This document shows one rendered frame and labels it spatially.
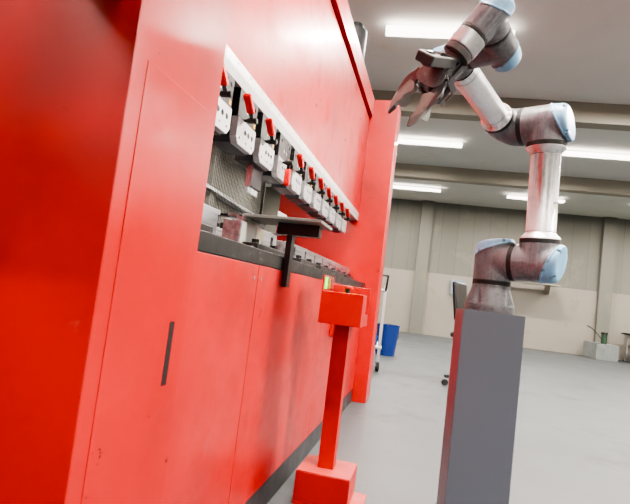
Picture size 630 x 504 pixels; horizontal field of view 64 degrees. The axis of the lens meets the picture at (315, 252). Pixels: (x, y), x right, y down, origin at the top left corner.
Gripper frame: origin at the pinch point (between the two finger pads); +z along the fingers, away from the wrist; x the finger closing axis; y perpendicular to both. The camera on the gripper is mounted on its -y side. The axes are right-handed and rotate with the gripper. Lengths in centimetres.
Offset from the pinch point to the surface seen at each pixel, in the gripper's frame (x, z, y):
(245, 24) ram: 59, 4, -2
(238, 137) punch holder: 41, 30, 6
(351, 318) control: 0, 56, 67
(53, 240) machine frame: -12, 51, -65
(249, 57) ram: 56, 10, 5
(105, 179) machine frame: -12, 41, -65
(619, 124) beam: 86, -257, 552
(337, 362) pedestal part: -4, 73, 75
